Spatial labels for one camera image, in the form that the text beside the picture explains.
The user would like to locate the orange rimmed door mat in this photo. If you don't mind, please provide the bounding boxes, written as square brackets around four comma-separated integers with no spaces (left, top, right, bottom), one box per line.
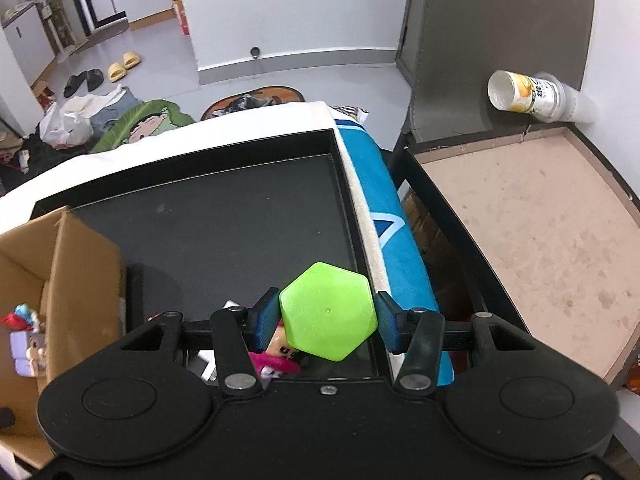
[200,85,306,121]

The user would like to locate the blue jeans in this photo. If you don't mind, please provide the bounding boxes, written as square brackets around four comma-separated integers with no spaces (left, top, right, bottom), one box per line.
[90,86,146,131]

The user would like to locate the green hexagonal box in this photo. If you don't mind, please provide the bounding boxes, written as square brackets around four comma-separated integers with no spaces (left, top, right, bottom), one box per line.
[278,261,378,362]

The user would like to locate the grey chair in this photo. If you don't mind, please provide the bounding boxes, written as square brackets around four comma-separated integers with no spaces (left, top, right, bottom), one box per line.
[390,0,640,386]

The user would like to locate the brown cardboard box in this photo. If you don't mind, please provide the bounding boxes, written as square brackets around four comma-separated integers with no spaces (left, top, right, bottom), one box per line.
[0,206,126,468]

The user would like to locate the yellow print paper cup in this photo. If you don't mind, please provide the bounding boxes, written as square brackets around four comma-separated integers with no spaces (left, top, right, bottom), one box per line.
[487,70,566,116]

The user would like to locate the brown floor mat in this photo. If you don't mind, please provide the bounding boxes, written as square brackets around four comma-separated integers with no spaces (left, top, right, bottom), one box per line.
[55,17,133,63]

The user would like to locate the black clothes pile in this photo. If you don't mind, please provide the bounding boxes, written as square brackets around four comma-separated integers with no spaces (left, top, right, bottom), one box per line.
[0,130,96,196]

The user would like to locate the green cartoon cushion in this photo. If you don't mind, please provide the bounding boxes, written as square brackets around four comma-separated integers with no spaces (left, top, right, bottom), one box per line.
[89,99,196,155]

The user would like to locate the purple cube toy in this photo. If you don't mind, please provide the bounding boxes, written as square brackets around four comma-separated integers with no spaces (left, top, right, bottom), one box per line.
[9,331,51,376]

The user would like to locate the white plastic bag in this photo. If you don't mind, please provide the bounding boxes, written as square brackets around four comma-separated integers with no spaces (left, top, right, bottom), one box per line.
[39,85,126,147]

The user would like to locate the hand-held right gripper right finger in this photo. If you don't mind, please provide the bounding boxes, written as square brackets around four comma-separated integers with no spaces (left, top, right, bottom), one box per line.
[375,290,542,395]

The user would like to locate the pink figure toy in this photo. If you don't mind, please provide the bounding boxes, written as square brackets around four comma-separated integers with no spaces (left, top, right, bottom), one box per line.
[249,324,302,388]

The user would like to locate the red and blue figurine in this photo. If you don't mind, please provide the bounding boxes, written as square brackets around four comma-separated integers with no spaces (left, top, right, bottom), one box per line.
[2,302,43,333]

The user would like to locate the black tray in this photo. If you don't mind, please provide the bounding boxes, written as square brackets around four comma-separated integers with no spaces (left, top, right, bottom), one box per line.
[29,129,396,381]

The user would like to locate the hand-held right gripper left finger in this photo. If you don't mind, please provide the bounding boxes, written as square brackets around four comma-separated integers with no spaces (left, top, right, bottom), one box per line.
[112,287,282,395]

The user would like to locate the white low cabinet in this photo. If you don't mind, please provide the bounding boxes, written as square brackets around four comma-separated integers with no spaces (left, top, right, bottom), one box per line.
[0,7,56,86]

